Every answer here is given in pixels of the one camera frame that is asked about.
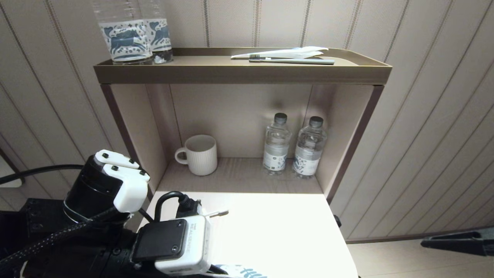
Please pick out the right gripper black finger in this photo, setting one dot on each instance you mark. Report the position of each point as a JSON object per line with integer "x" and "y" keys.
{"x": 474, "y": 234}
{"x": 467, "y": 247}

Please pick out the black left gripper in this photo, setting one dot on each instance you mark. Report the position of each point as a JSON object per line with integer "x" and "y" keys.
{"x": 115, "y": 260}

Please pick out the white horse-print zip pouch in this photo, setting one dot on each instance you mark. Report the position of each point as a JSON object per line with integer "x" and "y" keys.
{"x": 239, "y": 271}

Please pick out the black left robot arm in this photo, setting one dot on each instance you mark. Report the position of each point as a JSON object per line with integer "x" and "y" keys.
{"x": 92, "y": 193}

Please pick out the white wrapped toothbrush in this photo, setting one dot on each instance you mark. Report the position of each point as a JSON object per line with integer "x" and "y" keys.
{"x": 218, "y": 212}

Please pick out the small black knob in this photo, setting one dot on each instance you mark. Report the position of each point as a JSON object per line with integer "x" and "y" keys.
{"x": 337, "y": 221}

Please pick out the white ribbed ceramic mug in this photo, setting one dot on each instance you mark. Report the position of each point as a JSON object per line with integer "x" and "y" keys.
{"x": 202, "y": 158}

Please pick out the small clear water bottle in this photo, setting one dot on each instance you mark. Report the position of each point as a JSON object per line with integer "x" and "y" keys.
{"x": 276, "y": 146}
{"x": 308, "y": 150}

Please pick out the beige open shelf cabinet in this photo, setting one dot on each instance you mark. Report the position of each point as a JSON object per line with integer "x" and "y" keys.
{"x": 239, "y": 112}

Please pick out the brass coloured tray shelf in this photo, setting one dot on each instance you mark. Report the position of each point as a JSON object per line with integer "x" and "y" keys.
{"x": 231, "y": 73}

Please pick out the large bottle horse print label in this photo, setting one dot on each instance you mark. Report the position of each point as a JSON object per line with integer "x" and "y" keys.
{"x": 125, "y": 38}
{"x": 162, "y": 34}

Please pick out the grey-green toothbrush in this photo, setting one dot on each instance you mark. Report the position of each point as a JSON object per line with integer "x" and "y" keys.
{"x": 301, "y": 61}

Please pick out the white paper wrapper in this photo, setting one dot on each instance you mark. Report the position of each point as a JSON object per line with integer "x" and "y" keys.
{"x": 293, "y": 52}

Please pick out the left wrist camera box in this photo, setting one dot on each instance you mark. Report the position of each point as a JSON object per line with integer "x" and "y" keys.
{"x": 173, "y": 247}

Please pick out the white dark-framed wall panel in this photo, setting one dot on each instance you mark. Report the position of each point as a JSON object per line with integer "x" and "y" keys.
{"x": 9, "y": 178}

